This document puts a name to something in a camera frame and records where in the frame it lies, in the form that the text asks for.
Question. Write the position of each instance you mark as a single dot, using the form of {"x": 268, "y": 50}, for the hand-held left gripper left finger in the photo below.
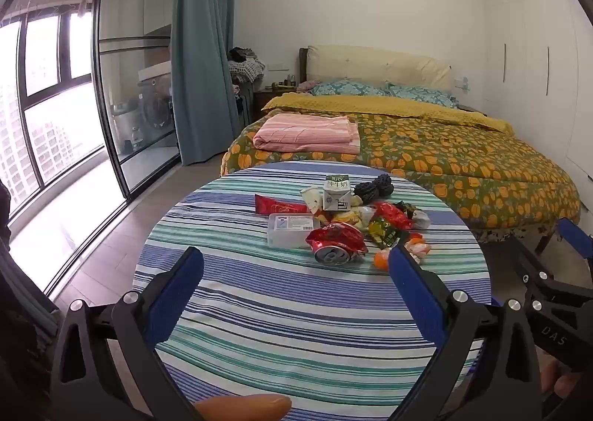
{"x": 178, "y": 291}

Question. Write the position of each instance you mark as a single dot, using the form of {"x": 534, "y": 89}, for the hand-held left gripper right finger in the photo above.
{"x": 413, "y": 293}

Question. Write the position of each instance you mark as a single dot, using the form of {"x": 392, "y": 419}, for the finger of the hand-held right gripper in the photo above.
{"x": 574, "y": 236}
{"x": 526, "y": 263}

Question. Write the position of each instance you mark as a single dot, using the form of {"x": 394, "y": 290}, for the red snack packet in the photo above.
{"x": 278, "y": 204}

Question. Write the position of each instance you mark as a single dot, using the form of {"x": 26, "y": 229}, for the person's right hand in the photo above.
{"x": 553, "y": 379}

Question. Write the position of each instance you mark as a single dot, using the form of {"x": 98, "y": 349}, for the person's left hand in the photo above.
{"x": 245, "y": 407}

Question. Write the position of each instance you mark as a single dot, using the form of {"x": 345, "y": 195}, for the white and orange wrapper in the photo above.
{"x": 417, "y": 247}

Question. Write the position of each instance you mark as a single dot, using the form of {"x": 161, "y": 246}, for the green snack wrapper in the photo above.
{"x": 382, "y": 232}

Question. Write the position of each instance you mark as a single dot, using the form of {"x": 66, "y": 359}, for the white crumpled wrapper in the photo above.
{"x": 420, "y": 218}

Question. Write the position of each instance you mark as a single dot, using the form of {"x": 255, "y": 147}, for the red plastic wrapper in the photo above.
{"x": 391, "y": 215}

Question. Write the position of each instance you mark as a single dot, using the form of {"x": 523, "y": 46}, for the dark green wrapper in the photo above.
{"x": 405, "y": 209}

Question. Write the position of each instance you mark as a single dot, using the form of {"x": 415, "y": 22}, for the crushed red can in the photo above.
{"x": 333, "y": 245}

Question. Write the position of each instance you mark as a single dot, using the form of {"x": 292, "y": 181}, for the yellow cookie packet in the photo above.
{"x": 347, "y": 217}

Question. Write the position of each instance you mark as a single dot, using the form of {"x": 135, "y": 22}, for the striped tablecloth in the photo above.
{"x": 278, "y": 319}

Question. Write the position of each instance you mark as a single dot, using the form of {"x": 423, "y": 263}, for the white milk carton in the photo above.
{"x": 338, "y": 196}

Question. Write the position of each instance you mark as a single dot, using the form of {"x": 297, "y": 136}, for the clear plastic box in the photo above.
{"x": 292, "y": 231}

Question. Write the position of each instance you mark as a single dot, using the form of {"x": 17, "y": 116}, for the white paper cup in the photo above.
{"x": 311, "y": 197}

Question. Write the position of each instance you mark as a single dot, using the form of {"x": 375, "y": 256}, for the plastic bottle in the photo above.
{"x": 135, "y": 139}

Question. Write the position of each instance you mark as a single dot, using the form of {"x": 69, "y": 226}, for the grey bucket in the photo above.
{"x": 123, "y": 120}

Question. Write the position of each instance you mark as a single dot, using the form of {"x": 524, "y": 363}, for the washing machine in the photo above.
{"x": 155, "y": 108}

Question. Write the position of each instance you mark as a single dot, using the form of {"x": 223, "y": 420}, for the white wardrobe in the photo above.
{"x": 523, "y": 55}

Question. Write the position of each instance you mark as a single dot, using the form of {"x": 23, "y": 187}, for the pink folded blanket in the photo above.
{"x": 305, "y": 134}

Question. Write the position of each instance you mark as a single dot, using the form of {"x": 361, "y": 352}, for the blue floral pillow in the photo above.
{"x": 347, "y": 88}
{"x": 421, "y": 96}

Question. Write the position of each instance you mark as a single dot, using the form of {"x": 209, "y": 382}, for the dark wooden nightstand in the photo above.
{"x": 266, "y": 99}

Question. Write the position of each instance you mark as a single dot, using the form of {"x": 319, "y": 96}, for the beige headboard cushion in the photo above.
{"x": 380, "y": 64}

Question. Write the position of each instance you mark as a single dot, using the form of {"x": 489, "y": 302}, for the pile of clothes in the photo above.
{"x": 245, "y": 64}

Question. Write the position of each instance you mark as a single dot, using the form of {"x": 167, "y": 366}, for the blue grey curtain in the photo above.
{"x": 204, "y": 55}

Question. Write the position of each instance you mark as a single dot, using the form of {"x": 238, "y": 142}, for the glass sliding door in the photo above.
{"x": 129, "y": 55}

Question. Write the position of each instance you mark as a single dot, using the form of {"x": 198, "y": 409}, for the black framed window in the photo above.
{"x": 46, "y": 55}

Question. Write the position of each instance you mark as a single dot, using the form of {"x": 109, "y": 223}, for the white wall switch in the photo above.
{"x": 462, "y": 83}

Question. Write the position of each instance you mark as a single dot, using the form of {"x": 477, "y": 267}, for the wooden bed frame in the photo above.
{"x": 303, "y": 64}

